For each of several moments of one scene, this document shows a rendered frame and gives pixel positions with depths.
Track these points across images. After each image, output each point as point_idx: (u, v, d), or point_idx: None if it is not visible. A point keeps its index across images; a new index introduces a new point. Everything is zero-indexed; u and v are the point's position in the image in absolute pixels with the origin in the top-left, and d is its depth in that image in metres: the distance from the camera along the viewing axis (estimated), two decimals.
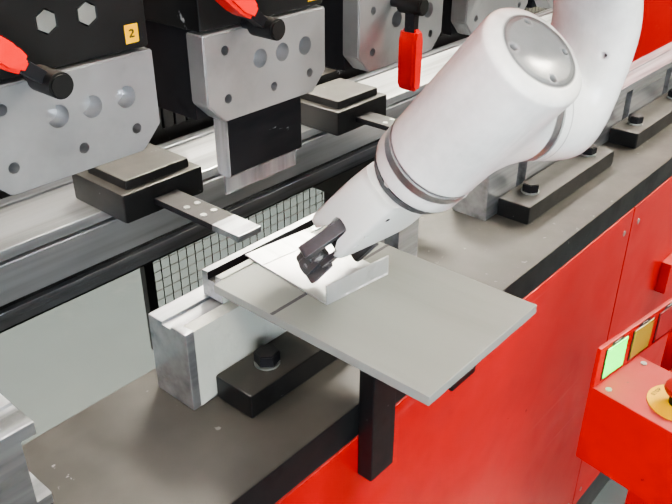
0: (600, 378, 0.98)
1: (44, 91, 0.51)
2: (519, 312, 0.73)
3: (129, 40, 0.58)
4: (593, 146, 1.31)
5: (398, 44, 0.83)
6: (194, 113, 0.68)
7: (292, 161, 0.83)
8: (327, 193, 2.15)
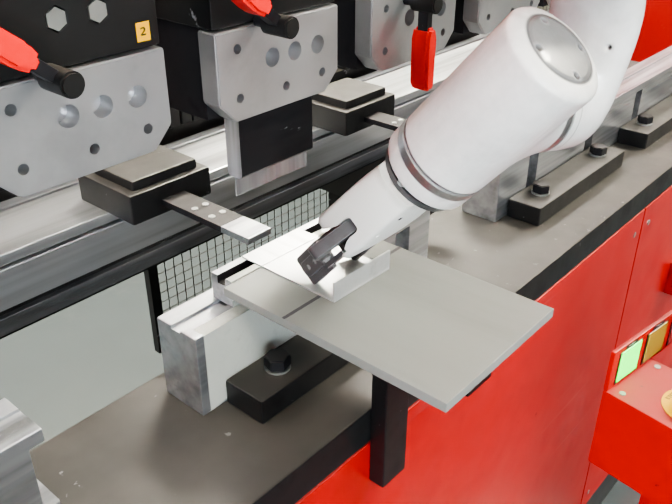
0: (614, 382, 0.96)
1: (55, 90, 0.49)
2: (536, 316, 0.72)
3: (140, 38, 0.57)
4: (603, 146, 1.29)
5: (411, 43, 0.82)
6: (205, 113, 0.67)
7: (303, 162, 0.82)
8: (331, 194, 2.14)
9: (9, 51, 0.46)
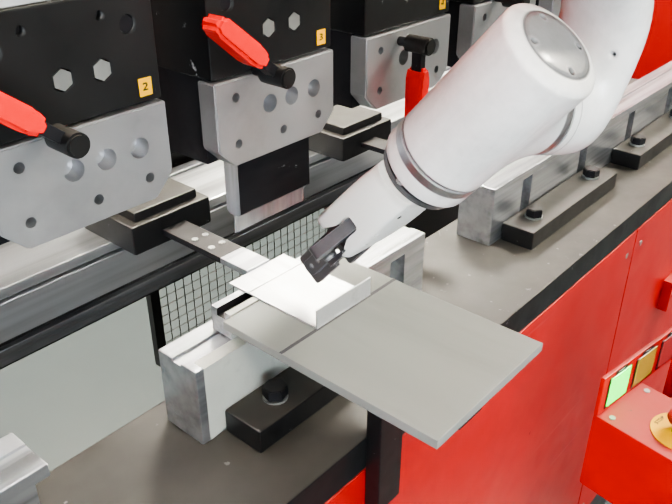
0: (604, 407, 0.99)
1: (61, 151, 0.52)
2: (525, 351, 0.74)
3: (142, 93, 0.59)
4: (596, 169, 1.32)
5: (405, 81, 0.84)
6: (205, 157, 0.69)
7: (300, 197, 0.84)
8: None
9: (18, 118, 0.48)
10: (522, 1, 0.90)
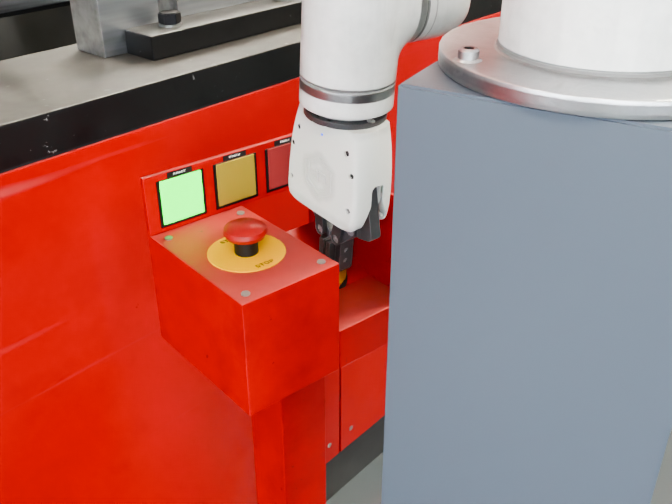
0: (161, 224, 0.74)
1: None
2: None
3: None
4: None
5: None
6: None
7: None
8: None
9: None
10: None
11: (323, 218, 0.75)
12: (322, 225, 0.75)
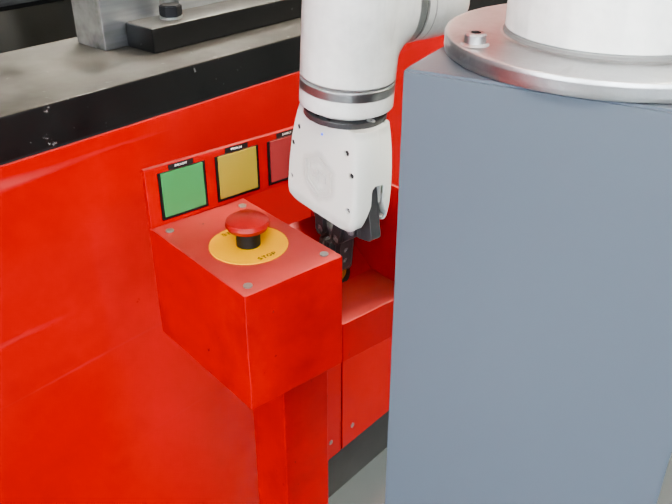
0: (162, 217, 0.73)
1: None
2: None
3: None
4: None
5: None
6: None
7: None
8: None
9: None
10: None
11: (323, 218, 0.75)
12: (322, 225, 0.75)
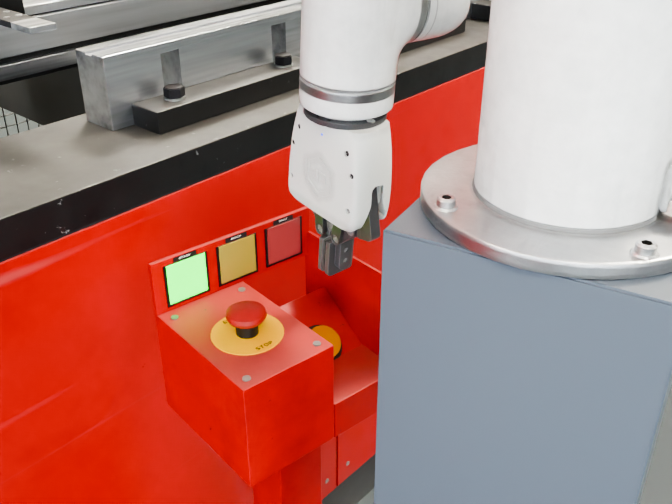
0: (167, 304, 0.79)
1: None
2: None
3: None
4: (286, 55, 1.12)
5: None
6: None
7: None
8: None
9: None
10: None
11: (323, 218, 0.75)
12: (322, 225, 0.75)
